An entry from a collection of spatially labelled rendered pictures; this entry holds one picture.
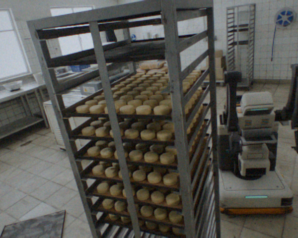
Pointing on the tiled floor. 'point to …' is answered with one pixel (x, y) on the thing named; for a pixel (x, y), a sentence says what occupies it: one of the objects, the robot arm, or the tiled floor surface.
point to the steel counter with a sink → (0, 92)
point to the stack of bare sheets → (37, 227)
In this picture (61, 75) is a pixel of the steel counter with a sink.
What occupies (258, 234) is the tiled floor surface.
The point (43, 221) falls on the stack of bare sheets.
